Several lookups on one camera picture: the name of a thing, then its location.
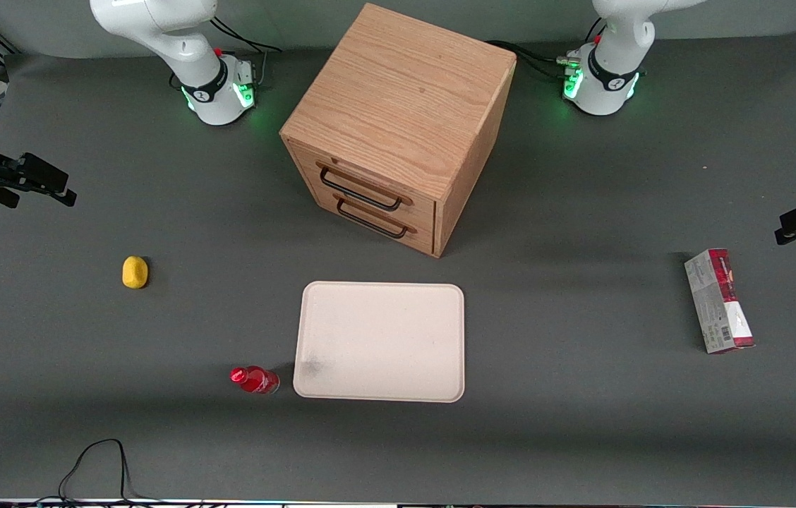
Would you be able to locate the red coke bottle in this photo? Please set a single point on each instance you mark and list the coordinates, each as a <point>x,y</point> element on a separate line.
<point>255,379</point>

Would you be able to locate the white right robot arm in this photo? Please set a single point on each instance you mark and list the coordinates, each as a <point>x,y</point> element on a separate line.
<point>186,49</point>

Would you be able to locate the beige plastic tray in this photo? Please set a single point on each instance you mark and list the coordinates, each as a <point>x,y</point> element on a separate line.
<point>380,342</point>

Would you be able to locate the wooden drawer cabinet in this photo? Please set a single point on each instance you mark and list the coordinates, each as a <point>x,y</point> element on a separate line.
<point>398,99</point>

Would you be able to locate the yellow lemon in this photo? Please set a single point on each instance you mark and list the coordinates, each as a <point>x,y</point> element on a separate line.
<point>135,272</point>

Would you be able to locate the red and grey carton box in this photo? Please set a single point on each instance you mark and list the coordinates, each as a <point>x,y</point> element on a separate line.
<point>719,300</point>

